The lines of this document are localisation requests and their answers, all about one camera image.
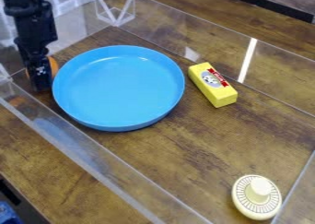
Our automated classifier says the cream round knob lid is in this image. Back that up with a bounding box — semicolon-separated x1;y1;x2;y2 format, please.
230;174;281;220

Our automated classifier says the blue round tray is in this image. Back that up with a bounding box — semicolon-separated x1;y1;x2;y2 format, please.
51;45;184;132

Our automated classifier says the orange ball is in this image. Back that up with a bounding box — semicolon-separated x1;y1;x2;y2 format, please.
23;56;58;79

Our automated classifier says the yellow butter block toy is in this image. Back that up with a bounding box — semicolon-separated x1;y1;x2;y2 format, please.
188;62;237;108

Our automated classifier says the clear acrylic enclosure wall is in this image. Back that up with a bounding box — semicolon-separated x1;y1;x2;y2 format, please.
0;0;315;224

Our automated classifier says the blue object at corner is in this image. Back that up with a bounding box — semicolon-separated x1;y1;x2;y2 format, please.
0;201;22;224

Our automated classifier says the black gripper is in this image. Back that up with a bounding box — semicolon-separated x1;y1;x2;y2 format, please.
2;0;57;92

